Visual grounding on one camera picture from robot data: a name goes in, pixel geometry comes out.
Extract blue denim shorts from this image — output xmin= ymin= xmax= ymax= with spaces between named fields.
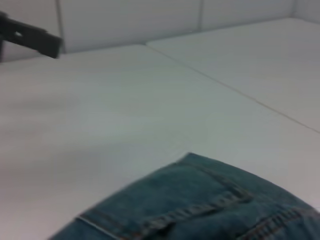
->
xmin=49 ymin=152 xmax=320 ymax=240

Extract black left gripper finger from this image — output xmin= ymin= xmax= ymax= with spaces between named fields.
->
xmin=0 ymin=10 xmax=64 ymax=60

